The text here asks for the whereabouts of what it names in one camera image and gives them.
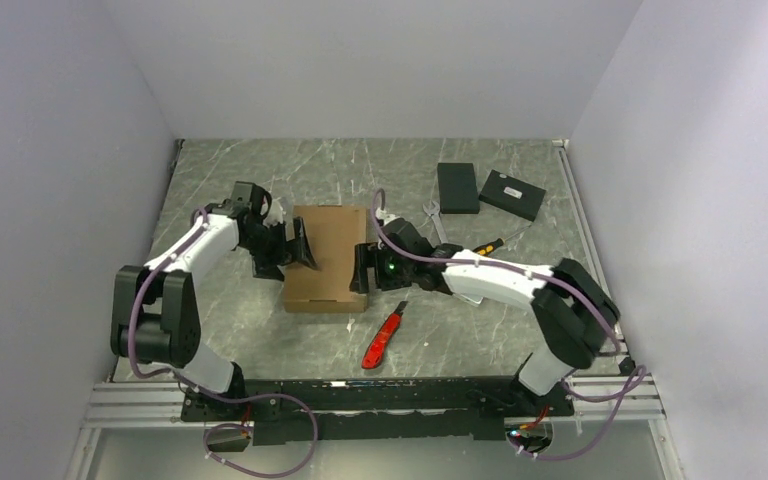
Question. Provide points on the black rectangular box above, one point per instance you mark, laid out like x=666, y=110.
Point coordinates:
x=457, y=188

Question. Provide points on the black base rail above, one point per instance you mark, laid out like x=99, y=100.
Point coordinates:
x=479, y=407

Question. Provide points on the red utility knife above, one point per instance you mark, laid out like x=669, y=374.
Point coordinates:
x=377, y=347

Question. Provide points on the black box with label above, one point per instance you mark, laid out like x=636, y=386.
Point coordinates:
x=512, y=195

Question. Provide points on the yellow black screwdriver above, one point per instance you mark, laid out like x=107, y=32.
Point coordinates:
x=488, y=248

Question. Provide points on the silver open-end wrench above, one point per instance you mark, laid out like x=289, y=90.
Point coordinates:
x=433, y=210

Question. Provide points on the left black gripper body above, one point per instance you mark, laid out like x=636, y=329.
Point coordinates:
x=269, y=238

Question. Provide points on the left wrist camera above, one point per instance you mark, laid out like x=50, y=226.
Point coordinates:
x=252, y=204

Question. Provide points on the brown cardboard express box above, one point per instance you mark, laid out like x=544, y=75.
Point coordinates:
x=333, y=231

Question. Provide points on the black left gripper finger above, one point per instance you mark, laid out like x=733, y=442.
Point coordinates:
x=266, y=269
x=301, y=251

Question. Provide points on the white network switch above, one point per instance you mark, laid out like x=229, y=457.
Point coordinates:
x=474, y=300

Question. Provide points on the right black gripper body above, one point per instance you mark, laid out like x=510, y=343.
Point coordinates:
x=395, y=273

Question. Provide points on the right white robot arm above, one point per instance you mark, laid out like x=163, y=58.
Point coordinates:
x=574, y=314

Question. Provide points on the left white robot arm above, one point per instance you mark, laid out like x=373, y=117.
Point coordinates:
x=155, y=317

